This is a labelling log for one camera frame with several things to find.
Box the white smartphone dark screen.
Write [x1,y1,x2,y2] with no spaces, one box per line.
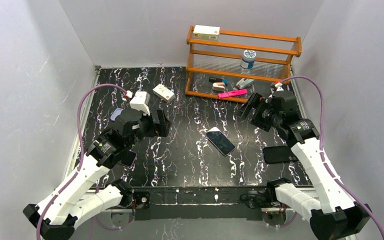
[205,127,236,156]

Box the black phone case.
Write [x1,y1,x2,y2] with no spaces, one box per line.
[262,145,299,164]

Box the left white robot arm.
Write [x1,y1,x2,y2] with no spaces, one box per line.
[23,108,171,240]

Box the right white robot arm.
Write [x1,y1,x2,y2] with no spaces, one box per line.
[235,90,371,240]

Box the pink highlighter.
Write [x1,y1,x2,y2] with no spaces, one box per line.
[217,89,248,99]

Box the lavender smartphone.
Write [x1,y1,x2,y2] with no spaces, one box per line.
[110,108,123,122]

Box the white teal stapler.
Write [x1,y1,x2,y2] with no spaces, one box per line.
[236,78,255,90]

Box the white red small box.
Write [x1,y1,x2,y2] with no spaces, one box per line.
[152,84,175,104]

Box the pink-edged dark smartphone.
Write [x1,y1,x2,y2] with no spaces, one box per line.
[118,150,137,167]

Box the beige small stapler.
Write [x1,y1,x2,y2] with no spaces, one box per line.
[212,82,226,92]

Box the orange wooden shelf rack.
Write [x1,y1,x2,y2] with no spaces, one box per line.
[185,25,303,103]

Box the black teal marker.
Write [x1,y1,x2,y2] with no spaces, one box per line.
[208,76,229,86]

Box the blue white round jar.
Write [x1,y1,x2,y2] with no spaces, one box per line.
[240,49,257,69]

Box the white box on shelf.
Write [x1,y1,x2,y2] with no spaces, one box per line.
[192,25,220,41]

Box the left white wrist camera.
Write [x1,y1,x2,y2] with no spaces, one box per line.
[129,91,151,116]

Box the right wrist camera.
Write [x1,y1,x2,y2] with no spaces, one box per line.
[270,81,284,93]

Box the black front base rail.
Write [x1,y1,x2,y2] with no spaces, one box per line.
[133,186,280,221]

